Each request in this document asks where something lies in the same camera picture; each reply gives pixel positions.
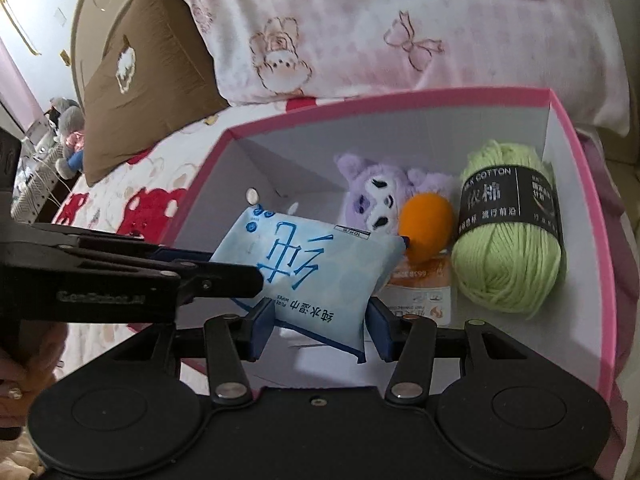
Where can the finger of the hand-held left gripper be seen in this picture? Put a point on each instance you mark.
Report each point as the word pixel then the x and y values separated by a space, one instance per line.
pixel 225 282
pixel 185 255

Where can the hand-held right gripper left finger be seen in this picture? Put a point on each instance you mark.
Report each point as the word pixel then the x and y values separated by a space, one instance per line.
pixel 260 332

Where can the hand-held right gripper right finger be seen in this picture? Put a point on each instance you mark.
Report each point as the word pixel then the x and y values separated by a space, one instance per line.
pixel 382 332

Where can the orange white packet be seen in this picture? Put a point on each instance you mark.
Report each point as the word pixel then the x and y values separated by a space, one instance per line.
pixel 425 290

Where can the blue wet wipes pack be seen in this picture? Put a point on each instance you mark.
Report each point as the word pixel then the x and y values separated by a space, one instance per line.
pixel 300 270

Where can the orange ball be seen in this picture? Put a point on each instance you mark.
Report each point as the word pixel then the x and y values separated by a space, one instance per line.
pixel 425 220

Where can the green yarn ball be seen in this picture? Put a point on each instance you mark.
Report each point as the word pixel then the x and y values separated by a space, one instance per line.
pixel 505 270

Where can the pink cardboard box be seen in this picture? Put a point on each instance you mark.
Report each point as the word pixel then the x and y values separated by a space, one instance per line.
pixel 300 165

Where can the purple plush toy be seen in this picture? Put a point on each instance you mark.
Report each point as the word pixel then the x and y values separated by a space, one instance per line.
pixel 370 180

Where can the person's left hand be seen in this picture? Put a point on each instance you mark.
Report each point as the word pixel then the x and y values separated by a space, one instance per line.
pixel 12 410

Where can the white patterned furniture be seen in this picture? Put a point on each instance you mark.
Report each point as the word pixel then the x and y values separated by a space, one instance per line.
pixel 30 190

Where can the brown pillow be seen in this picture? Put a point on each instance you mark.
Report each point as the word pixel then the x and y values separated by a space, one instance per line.
pixel 150 110

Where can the grey stuffed toy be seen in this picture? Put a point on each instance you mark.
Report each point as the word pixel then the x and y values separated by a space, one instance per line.
pixel 72 120
pixel 57 107

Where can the golden satin cloth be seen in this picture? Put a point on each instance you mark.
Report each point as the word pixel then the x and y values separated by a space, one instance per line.
pixel 625 170

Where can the pink checked pillow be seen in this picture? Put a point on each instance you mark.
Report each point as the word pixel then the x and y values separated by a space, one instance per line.
pixel 400 10

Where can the white wall switch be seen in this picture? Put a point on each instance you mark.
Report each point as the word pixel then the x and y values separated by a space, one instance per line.
pixel 60 16

